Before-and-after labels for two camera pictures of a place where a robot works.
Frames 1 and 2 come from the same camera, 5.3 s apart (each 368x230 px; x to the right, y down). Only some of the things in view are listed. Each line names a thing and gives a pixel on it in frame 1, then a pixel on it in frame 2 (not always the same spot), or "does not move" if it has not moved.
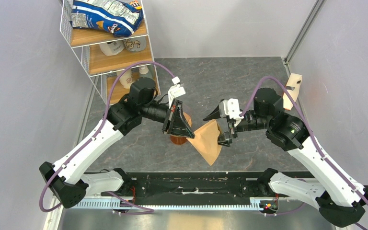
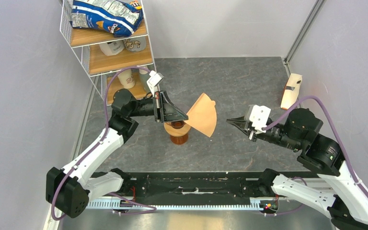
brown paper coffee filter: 205,141 -> 202,116
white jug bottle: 112,48 does not move
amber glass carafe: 178,140 does not move
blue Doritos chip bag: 111,16 does not move
